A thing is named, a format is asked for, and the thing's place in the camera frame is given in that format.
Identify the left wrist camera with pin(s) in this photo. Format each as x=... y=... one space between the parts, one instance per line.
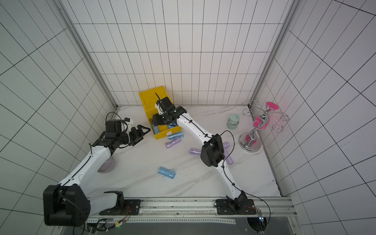
x=128 y=120

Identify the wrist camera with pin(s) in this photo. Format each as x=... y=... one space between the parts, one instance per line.
x=164 y=105
x=128 y=120

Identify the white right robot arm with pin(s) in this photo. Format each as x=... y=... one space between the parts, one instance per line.
x=212 y=150

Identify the purple bag roll short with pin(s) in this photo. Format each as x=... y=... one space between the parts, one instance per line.
x=226 y=144

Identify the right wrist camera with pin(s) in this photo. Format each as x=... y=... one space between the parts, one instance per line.
x=164 y=105

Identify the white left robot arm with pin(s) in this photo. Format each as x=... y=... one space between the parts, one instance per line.
x=67 y=203

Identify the lavender bowl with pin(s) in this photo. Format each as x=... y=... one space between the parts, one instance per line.
x=107 y=165

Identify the yellow plastic drawer cabinet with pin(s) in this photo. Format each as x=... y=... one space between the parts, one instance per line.
x=149 y=99

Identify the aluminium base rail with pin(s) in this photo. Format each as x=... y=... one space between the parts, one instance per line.
x=198 y=209

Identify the pale green jar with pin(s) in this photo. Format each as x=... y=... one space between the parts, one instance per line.
x=233 y=121

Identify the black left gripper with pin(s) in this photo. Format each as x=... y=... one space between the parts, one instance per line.
x=140 y=136

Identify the pink metal cup rack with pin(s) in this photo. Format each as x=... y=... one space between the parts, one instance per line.
x=262 y=118

